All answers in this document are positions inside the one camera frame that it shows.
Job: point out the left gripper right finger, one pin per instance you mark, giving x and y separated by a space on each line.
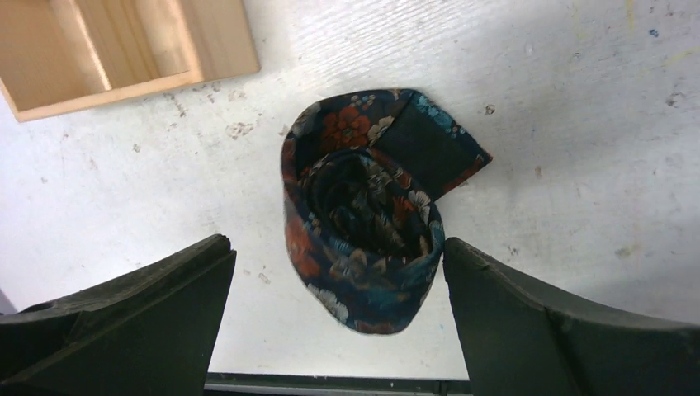
522 336

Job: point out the wooden compartment box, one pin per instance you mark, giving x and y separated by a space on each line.
64 56

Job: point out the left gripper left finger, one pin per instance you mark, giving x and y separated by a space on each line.
151 331

